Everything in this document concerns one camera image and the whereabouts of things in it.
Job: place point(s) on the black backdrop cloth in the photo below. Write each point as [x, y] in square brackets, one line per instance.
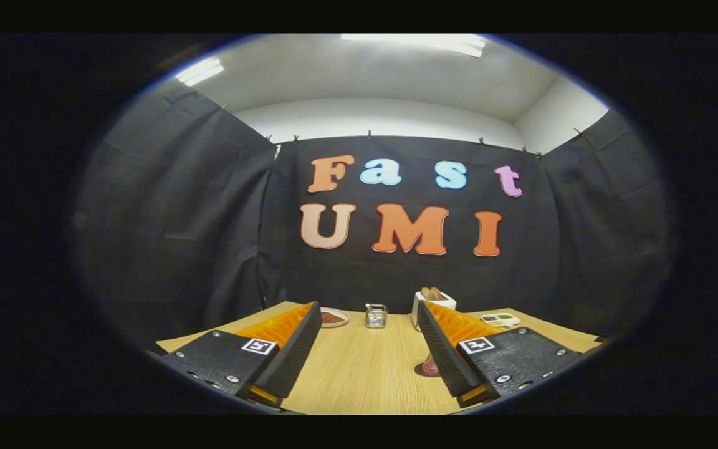
[178, 218]

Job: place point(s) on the white toaster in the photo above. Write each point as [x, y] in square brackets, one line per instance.
[416, 308]

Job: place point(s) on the ceiling light panel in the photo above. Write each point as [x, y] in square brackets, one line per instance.
[200, 72]
[421, 42]

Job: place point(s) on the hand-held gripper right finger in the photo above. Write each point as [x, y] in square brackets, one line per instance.
[443, 358]

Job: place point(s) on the white compartment tray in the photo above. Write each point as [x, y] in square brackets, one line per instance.
[500, 320]

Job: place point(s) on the brown round coaster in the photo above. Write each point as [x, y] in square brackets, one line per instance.
[421, 373]

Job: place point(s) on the toast slice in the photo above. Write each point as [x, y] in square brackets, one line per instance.
[436, 293]
[426, 293]

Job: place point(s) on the wooden table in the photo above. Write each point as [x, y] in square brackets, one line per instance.
[365, 374]

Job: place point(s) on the white plate with red food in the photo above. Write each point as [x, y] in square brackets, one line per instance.
[334, 317]

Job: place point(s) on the small glass jar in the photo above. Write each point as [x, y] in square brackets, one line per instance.
[376, 317]

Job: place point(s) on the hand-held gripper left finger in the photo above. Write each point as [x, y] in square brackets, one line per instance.
[290, 358]

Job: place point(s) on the silver juice bottle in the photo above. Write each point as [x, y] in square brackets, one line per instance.
[431, 365]

